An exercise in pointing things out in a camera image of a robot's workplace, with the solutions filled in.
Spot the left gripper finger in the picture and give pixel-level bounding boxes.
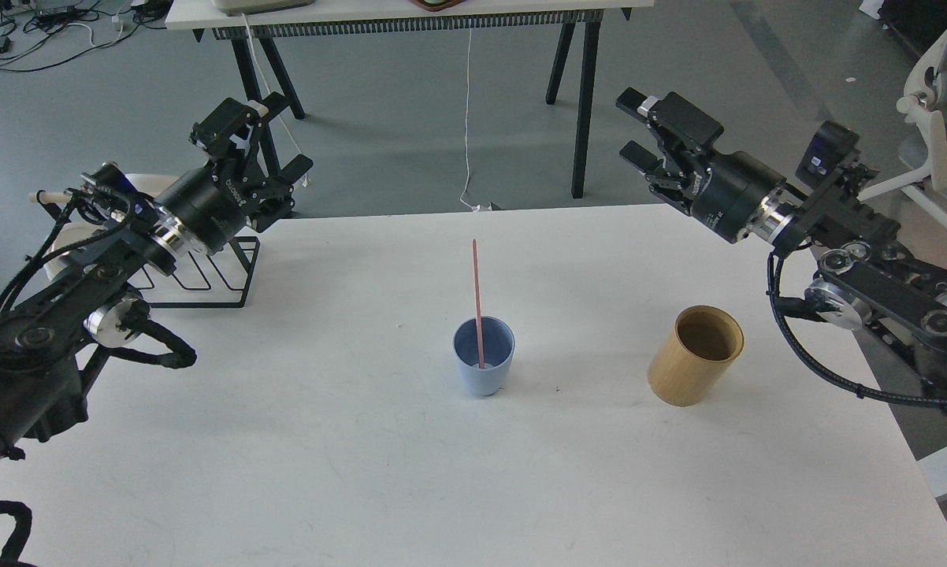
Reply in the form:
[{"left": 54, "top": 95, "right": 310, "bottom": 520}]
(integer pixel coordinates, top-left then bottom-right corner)
[
  {"left": 190, "top": 92, "right": 289, "bottom": 161},
  {"left": 273, "top": 154, "right": 313, "bottom": 189}
]

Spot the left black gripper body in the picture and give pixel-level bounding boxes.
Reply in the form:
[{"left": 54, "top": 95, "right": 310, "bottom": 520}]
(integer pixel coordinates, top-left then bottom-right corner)
[{"left": 155, "top": 157, "right": 295, "bottom": 256}]

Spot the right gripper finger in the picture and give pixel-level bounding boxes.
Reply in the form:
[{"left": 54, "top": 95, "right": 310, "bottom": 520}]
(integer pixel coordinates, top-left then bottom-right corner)
[
  {"left": 620, "top": 141, "right": 666, "bottom": 177},
  {"left": 615, "top": 87, "right": 723, "bottom": 150}
]

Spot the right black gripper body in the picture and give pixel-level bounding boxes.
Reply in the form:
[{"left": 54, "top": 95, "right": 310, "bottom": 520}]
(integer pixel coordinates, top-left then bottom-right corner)
[{"left": 648, "top": 118, "right": 789, "bottom": 243}]

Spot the blue plastic cup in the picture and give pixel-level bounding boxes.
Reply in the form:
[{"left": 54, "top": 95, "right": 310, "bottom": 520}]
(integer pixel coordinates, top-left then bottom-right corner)
[{"left": 452, "top": 316, "right": 516, "bottom": 396}]

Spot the pink chopstick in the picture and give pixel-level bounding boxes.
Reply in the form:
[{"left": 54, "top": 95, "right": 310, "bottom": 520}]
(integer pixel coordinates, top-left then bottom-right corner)
[{"left": 471, "top": 238, "right": 487, "bottom": 369}]

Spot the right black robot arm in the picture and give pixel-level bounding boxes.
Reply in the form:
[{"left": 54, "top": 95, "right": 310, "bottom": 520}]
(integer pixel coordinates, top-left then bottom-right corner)
[{"left": 615, "top": 87, "right": 947, "bottom": 415}]

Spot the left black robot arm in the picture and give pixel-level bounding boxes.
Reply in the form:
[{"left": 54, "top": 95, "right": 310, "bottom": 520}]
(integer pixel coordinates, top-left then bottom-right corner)
[{"left": 0, "top": 92, "right": 313, "bottom": 462}]

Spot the white background table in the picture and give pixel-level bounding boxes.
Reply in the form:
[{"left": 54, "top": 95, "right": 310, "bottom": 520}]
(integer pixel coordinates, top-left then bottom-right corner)
[{"left": 166, "top": 1, "right": 652, "bottom": 200}]

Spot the bamboo cylinder holder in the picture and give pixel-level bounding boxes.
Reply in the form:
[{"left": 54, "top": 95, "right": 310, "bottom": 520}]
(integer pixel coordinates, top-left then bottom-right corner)
[{"left": 647, "top": 305, "right": 745, "bottom": 408}]

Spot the white plate in rack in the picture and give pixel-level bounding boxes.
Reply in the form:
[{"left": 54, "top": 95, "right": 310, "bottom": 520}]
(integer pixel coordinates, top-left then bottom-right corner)
[{"left": 43, "top": 223, "right": 75, "bottom": 281}]

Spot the white office chair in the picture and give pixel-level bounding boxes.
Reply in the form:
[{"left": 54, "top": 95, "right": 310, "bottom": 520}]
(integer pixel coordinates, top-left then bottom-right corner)
[{"left": 861, "top": 25, "right": 947, "bottom": 230}]

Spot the white hanging cable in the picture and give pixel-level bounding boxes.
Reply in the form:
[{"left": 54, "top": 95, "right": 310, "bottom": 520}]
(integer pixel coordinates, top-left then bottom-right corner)
[
  {"left": 459, "top": 28, "right": 503, "bottom": 213},
  {"left": 242, "top": 13, "right": 311, "bottom": 188}
]

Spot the black wire dish rack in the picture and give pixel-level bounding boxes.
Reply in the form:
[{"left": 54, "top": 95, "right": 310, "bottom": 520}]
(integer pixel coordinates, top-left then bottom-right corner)
[{"left": 130, "top": 235, "right": 261, "bottom": 309}]

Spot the floor cables bundle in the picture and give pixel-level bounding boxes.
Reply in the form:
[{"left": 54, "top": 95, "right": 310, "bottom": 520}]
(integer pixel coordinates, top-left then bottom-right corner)
[{"left": 0, "top": 0, "right": 173, "bottom": 73}]

